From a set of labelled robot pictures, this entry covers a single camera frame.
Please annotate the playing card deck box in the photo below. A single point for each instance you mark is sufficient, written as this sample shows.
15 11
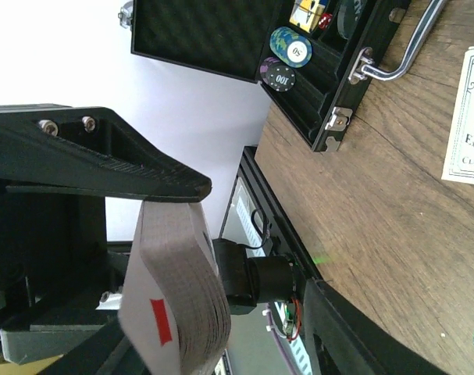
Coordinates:
459 158

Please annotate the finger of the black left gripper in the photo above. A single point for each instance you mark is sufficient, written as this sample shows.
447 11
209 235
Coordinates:
88 151
28 340

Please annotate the black purple chip in case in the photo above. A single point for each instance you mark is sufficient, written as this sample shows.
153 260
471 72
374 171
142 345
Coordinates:
277 75

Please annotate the red dice in case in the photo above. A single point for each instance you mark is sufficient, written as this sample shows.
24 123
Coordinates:
325 20

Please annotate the black poker set case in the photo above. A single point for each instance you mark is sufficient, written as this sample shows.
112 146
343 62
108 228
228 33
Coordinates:
314 59

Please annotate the light blue slotted rail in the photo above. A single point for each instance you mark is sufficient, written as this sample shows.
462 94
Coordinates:
243 207

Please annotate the black dealer button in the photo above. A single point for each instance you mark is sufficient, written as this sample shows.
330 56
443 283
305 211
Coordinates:
352 17

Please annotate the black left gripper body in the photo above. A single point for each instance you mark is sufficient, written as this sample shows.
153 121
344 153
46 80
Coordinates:
55 261

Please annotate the teal chip in case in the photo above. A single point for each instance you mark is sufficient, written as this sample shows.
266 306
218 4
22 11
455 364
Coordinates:
290 47

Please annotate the blue patterned card deck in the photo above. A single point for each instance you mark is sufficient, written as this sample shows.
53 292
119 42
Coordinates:
174 310

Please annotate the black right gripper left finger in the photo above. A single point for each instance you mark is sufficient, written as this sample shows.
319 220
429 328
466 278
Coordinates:
106 352

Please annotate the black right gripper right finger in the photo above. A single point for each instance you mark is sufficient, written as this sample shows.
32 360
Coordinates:
340 339

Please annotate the card deck in case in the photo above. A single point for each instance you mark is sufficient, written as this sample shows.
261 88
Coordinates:
306 14

